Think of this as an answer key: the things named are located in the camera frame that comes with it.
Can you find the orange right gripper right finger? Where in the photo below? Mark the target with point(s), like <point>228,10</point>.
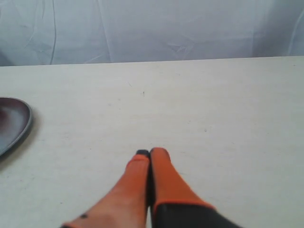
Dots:
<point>175,204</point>

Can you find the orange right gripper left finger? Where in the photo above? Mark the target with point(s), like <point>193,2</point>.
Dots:
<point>125,205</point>

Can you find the large round steel plate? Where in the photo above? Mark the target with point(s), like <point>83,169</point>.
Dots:
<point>16,119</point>

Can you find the white backdrop cloth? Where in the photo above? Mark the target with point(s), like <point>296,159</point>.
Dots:
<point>48,32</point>

